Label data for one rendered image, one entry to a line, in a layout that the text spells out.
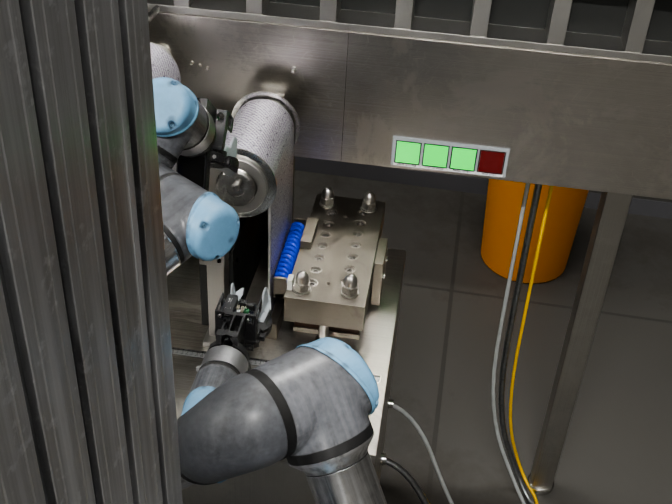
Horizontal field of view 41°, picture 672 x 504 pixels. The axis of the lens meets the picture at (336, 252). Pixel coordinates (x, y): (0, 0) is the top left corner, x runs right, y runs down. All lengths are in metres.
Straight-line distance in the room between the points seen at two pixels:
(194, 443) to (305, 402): 0.14
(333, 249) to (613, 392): 1.60
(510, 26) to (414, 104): 0.25
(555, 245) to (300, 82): 1.86
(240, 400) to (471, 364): 2.22
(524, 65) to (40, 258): 1.58
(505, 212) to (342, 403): 2.47
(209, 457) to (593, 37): 1.22
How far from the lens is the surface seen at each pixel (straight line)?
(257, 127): 1.77
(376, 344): 1.88
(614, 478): 3.00
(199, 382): 1.43
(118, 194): 0.46
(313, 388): 1.10
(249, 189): 1.68
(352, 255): 1.91
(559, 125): 1.95
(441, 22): 1.93
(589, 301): 2.40
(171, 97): 1.17
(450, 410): 3.06
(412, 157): 1.98
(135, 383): 0.54
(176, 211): 1.09
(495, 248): 3.64
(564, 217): 3.53
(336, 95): 1.94
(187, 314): 1.95
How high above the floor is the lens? 2.12
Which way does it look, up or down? 35 degrees down
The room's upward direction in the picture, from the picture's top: 3 degrees clockwise
